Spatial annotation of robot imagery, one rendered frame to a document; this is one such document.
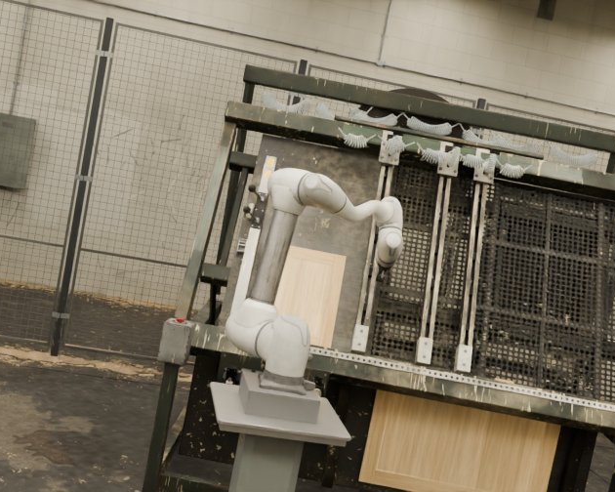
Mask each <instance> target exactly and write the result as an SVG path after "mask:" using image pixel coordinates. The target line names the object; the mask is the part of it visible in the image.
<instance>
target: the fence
mask: <svg viewBox="0 0 615 492"><path fill-rule="evenodd" d="M269 158H273V159H274V162H273V166H272V167H269V166H267V161H268V159H269ZM275 164H276V157H272V156H267V157H266V164H265V167H264V172H263V176H262V180H261V185H260V189H259V192H264V193H268V194H269V192H268V190H267V181H268V179H267V178H264V176H265V172H266V170H271V173H273V172H274V168H275ZM260 233H261V230H260V229H257V228H252V227H250V231H249V236H248V240H247V244H246V249H245V253H244V257H243V262H242V266H241V270H240V273H239V278H238V282H237V286H236V291H235V295H234V299H233V304H232V308H231V312H230V314H232V313H234V312H235V311H236V310H238V309H239V308H240V306H241V304H242V303H243V302H244V301H245V299H246V294H247V290H248V285H249V281H250V276H251V272H252V267H253V263H254V260H255V255H256V251H257V246H258V242H259V237H260Z"/></svg>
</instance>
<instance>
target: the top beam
mask: <svg viewBox="0 0 615 492"><path fill-rule="evenodd" d="M226 121H230V122H235V123H236V124H237V128H238V129H243V130H248V131H254V132H259V133H264V134H269V135H274V136H279V137H284V138H289V139H294V140H299V141H305V142H310V143H315V144H324V145H330V146H334V147H339V148H344V149H349V150H354V151H360V152H365V153H370V154H375V155H380V150H381V144H382V140H381V139H380V138H379V137H378V135H379V136H380V137H381V138H383V132H384V131H385V130H381V129H376V128H371V127H366V126H360V125H355V124H350V123H346V122H341V121H335V120H330V119H325V118H320V117H315V116H309V115H304V114H300V113H295V112H290V111H284V110H279V109H274V108H269V107H264V106H258V105H253V104H248V103H244V102H235V101H229V102H228V103H227V107H226V110H225V122H226ZM339 127H340V129H341V130H342V131H343V133H344V134H345V135H348V134H353V135H356V136H363V138H366V140H367V139H369V138H370V137H372V136H374V135H375V134H376V136H375V137H374V138H372V139H370V140H369V141H368V142H366V144H367V145H366V146H365V145H364V147H362V144H361V148H360V147H359V148H357V143H356V148H354V145H353V147H351V145H350V146H349V143H348V145H346V143H344V141H345V140H344V137H345V136H344V135H343V134H342V133H341V131H340V130H339V129H338V128H339ZM402 141H403V142H404V143H405V144H410V143H413V142H415V143H413V144H410V145H408V146H406V147H404V151H402V152H400V153H399V159H400V160H405V161H411V162H416V163H421V164H426V165H431V166H436V167H438V160H437V162H436V164H435V157H434V162H433V163H432V160H431V163H430V159H431V158H430V159H429V161H427V159H428V157H429V155H428V157H427V159H426V160H424V159H425V157H426V156H425V157H424V158H422V157H423V155H424V154H425V153H424V154H423V155H422V153H423V152H422V151H421V149H420V148H419V146H418V145H417V143H418V144H419V145H420V147H421V148H422V149H423V150H426V149H427V148H428V149H431V150H434V151H439V150H440V145H441V141H437V140H432V139H427V138H422V137H416V136H411V135H406V134H403V137H402ZM476 149H477V147H472V146H466V145H463V148H461V147H460V151H461V152H460V153H461V154H462V155H463V156H466V155H467V154H470V155H473V156H476ZM496 156H497V157H496V158H497V159H498V161H499V162H500V163H501V165H504V164H506V163H507V164H510V165H512V166H518V165H519V166H520V167H521V168H522V169H525V168H527V167H528V166H530V165H533V166H532V167H530V168H528V169H527V170H525V171H524V172H522V173H523V176H521V178H520V177H518V179H517V178H516V177H515V178H513V177H512V178H511V176H509V177H508V175H507V176H506V177H505V175H502V174H503V173H502V174H500V172H501V170H500V168H501V166H500V165H499V163H498V162H497V161H496V164H495V169H494V178H497V179H502V180H507V181H512V182H518V183H523V184H528V185H536V186H542V187H547V188H552V189H557V190H562V191H567V192H573V193H578V194H583V195H588V196H592V197H598V198H603V199H608V200H613V201H615V175H614V174H609V173H604V172H599V171H594V170H589V169H584V168H579V167H573V166H568V165H563V164H558V163H553V162H549V161H543V160H538V159H533V158H528V157H523V156H517V155H512V154H507V153H503V152H500V155H498V154H496ZM463 159H464V158H463V157H462V156H461V155H459V164H458V171H461V172H467V173H472V174H474V167H473V165H472V167H471V165H470V167H468V165H467V166H466V164H465V165H463V163H464V161H465V160H464V161H462V160H463Z"/></svg>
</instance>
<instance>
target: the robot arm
mask: <svg viewBox="0 0 615 492"><path fill-rule="evenodd" d="M267 190H268V192H269V194H270V196H271V201H272V203H271V204H272V208H273V209H274V211H273V214H272V218H271V222H270V226H269V229H268V233H267V237H266V243H265V247H264V250H263V253H262V257H261V260H260V264H259V268H258V271H257V275H256V279H255V282H254V286H253V290H252V294H251V297H250V298H248V299H246V300H245V301H244V302H243V303H242V304H241V306H240V308H239V309H238V310H236V311H235V312H234V313H232V314H231V315H230V317H229V318H228V319H227V321H226V324H225V333H226V336H227V337H228V339H229V340H230V341H231V342H232V343H233V344H234V345H235V346H236V347H237V348H239V349H241V350H243V351H244V352H247V353H249V354H251V355H254V356H257V357H260V358H261V359H262V360H263V361H265V362H266V367H265V371H264V373H259V376H258V377H259V378H260V385H259V388H261V389H267V390H279V391H285V392H291V393H295V394H299V395H306V394H307V392H306V390H314V389H315V383H313V382H310V381H307V380H305V379H304V373H305V369H306V366H307V362H308V353H309V346H310V333H309V328H308V324H307V323H306V321H305V320H304V319H302V318H300V317H299V316H296V315H292V314H284V315H280V316H279V317H278V310H277V308H276V306H275V305H274V302H275V299H276V295H277V291H278V288H279V284H280V280H281V276H282V273H283V269H284V266H285V263H286V259H287V255H288V252H289V248H290V244H291V241H292V237H293V233H294V230H295V226H296V222H297V219H298V216H300V215H301V214H302V213H303V211H304V210H305V208H306V206H312V207H316V208H322V209H324V210H325V211H327V212H329V213H331V214H333V215H336V216H338V217H340V218H342V219H344V220H346V221H349V222H359V221H361V220H363V219H365V218H366V217H368V216H370V215H372V214H373V218H374V220H375V222H376V224H377V226H378V227H379V241H378V255H377V264H378V266H379V272H378V274H377V276H376V281H379V282H382V281H383V280H384V279H385V276H384V274H385V273H386V272H387V270H388V269H390V268H391V267H392V266H393V265H394V264H395V262H396V260H397V258H398V257H399V256H400V254H401V252H402V249H403V239H402V209H401V205H400V203H399V201H398V200H397V199H396V198H394V197H391V196H389V197H385V198H384V199H383V200H382V201H381V202H380V201H377V200H371V201H368V202H366V203H363V204H361V205H359V206H356V207H354V206H353V205H352V204H351V202H350V201H349V199H348V197H347V196H346V194H345V193H344V192H343V191H342V190H341V188H340V187H339V186H338V185H336V184H335V183H334V182H333V181H331V180H330V179H329V178H327V177H325V176H323V175H320V174H314V173H311V172H309V171H306V170H301V169H294V168H285V169H280V170H277V171H275V172H273V173H272V174H271V175H270V177H269V178H268V181H267Z"/></svg>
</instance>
